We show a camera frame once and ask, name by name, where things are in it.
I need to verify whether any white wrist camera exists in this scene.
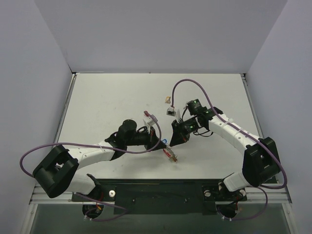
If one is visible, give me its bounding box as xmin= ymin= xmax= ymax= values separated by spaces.
xmin=166 ymin=106 xmax=181 ymax=123
xmin=143 ymin=111 xmax=157 ymax=132

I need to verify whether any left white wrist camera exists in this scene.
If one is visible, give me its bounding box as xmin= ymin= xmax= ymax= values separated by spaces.
xmin=143 ymin=111 xmax=157 ymax=132

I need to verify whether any purple cable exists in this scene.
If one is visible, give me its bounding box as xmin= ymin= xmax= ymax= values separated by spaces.
xmin=19 ymin=111 xmax=162 ymax=222
xmin=172 ymin=79 xmax=288 ymax=222

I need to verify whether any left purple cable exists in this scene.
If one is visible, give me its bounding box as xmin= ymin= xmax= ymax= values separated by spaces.
xmin=19 ymin=111 xmax=162 ymax=222

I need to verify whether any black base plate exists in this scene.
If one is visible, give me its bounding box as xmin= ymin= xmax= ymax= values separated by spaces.
xmin=72 ymin=179 xmax=247 ymax=215

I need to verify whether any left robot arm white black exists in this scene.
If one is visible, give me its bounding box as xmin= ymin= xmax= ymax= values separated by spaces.
xmin=32 ymin=119 xmax=166 ymax=201

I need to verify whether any aluminium frame rail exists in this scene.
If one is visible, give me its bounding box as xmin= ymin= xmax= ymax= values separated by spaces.
xmin=29 ymin=182 xmax=293 ymax=205

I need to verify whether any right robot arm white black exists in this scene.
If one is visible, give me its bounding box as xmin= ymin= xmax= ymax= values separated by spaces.
xmin=166 ymin=99 xmax=281 ymax=199

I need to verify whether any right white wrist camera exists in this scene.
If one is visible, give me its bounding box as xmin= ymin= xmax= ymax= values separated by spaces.
xmin=166 ymin=106 xmax=181 ymax=123

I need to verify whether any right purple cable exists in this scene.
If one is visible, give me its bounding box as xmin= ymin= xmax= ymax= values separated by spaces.
xmin=172 ymin=79 xmax=288 ymax=222

